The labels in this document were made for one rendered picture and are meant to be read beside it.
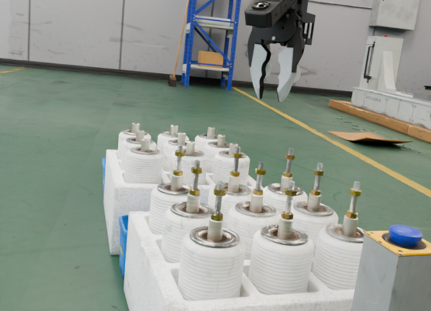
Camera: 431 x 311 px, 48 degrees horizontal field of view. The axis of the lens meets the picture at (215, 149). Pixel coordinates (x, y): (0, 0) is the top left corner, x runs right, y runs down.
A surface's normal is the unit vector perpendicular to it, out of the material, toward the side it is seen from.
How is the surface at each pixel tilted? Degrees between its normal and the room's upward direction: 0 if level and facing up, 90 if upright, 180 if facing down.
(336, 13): 90
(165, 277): 0
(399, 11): 90
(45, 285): 0
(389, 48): 90
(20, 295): 0
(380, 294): 90
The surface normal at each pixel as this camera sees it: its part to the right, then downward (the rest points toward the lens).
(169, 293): 0.11, -0.97
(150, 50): 0.14, 0.22
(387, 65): 0.18, -0.19
